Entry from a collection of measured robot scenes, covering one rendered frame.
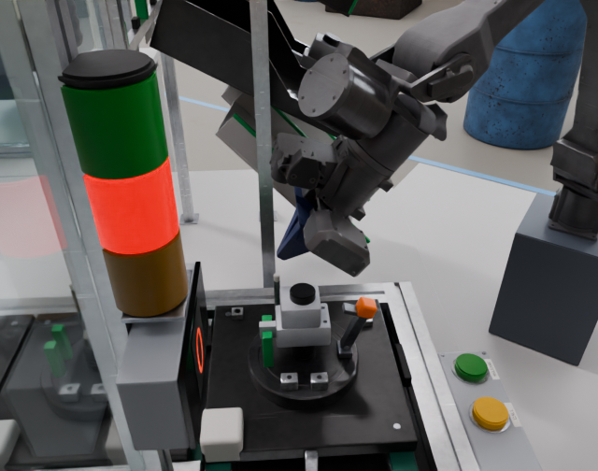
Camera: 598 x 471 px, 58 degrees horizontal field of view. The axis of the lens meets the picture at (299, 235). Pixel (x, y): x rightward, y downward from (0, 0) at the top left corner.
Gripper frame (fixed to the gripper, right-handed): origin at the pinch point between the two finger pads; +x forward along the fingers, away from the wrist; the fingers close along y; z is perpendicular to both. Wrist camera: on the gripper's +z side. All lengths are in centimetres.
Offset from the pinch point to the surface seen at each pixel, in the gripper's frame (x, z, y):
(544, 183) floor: -1, -194, -210
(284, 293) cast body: 7.9, -3.9, -0.6
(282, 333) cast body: 10.9, -5.8, 2.3
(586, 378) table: -2, -54, -4
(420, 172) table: 3, -47, -70
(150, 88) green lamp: -13.0, 21.4, 19.8
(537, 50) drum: -49, -156, -254
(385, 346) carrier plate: 8.9, -21.5, -2.3
